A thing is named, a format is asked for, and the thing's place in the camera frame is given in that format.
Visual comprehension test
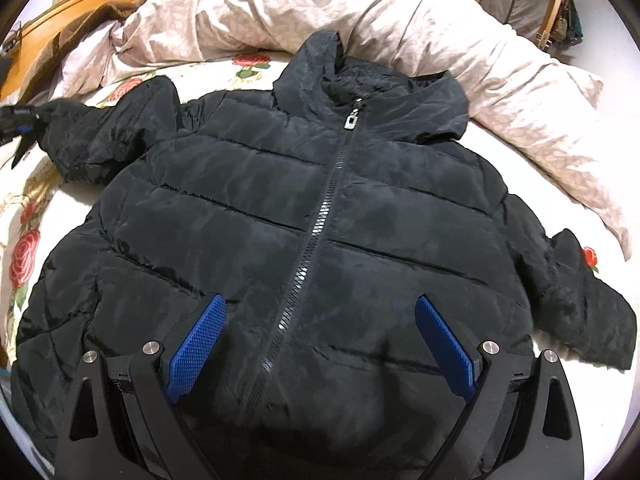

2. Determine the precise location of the black puffer jacket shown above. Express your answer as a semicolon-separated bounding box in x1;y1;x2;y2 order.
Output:
11;30;637;479

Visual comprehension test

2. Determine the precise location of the brown blanket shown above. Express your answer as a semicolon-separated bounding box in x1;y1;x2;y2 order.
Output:
18;0;146;104

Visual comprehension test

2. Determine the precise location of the wooden headboard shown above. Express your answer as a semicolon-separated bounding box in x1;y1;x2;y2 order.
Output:
1;0;141;99

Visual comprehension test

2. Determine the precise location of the white rose print bedsheet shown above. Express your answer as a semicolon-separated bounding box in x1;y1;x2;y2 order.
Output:
1;53;639;479

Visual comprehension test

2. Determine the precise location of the pink beige duvet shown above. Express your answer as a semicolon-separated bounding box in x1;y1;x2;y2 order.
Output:
52;0;631;252

